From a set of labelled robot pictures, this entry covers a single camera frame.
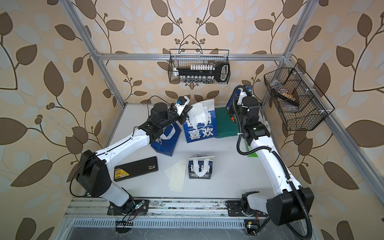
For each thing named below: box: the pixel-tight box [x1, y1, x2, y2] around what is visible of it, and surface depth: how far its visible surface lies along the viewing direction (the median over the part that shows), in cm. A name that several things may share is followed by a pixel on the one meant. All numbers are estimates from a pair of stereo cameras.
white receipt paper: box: [190, 103, 206, 124], surface depth 82 cm
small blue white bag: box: [188, 156, 215, 180], surface depth 76 cm
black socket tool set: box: [173, 62, 231, 83], surface depth 86 cm
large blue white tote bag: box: [183, 99, 218, 144], surface depth 85 cm
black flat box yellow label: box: [113, 156, 159, 182], surface depth 88 cm
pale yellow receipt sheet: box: [164, 158, 189, 192], surface depth 87 cm
